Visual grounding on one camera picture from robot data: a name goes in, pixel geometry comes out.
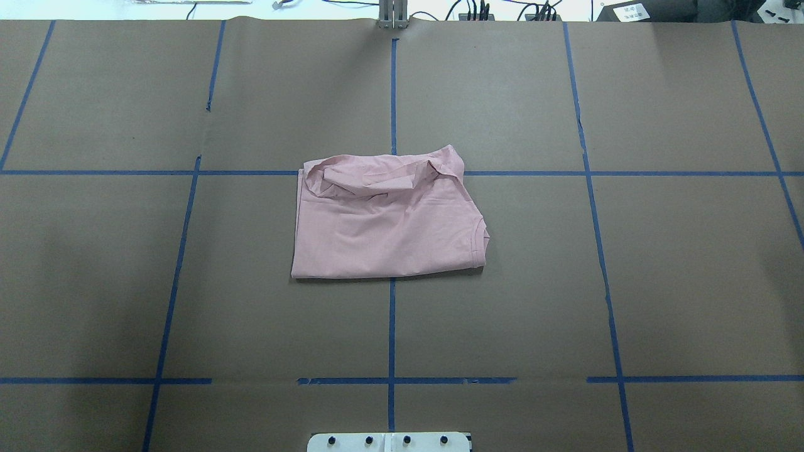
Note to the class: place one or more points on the pink Snoopy t-shirt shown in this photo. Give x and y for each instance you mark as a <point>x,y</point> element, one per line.
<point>362,217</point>

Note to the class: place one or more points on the black box with white label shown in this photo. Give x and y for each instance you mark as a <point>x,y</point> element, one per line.
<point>675,11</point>

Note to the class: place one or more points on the aluminium frame post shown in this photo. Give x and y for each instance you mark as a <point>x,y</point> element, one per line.
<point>393,14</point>

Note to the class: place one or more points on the grey orange cable hub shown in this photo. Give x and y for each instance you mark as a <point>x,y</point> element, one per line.
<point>535,12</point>
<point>475,11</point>

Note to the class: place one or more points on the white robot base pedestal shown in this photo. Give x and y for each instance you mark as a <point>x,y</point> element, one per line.
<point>391,441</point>

